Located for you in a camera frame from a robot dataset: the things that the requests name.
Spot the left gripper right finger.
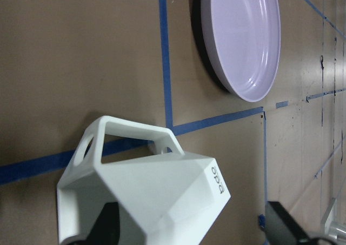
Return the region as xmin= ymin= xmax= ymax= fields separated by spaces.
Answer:
xmin=264 ymin=201 xmax=338 ymax=244

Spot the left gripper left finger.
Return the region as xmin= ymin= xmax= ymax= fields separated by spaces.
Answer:
xmin=64 ymin=202 xmax=120 ymax=244

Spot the lilac round plate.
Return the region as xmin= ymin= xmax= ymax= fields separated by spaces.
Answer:
xmin=201 ymin=0 xmax=281 ymax=102

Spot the loose blue tape strip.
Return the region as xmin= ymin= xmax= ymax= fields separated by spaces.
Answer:
xmin=258 ymin=214 xmax=265 ymax=229

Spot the aluminium frame post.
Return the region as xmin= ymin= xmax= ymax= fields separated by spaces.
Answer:
xmin=321 ymin=197 xmax=345 ymax=244

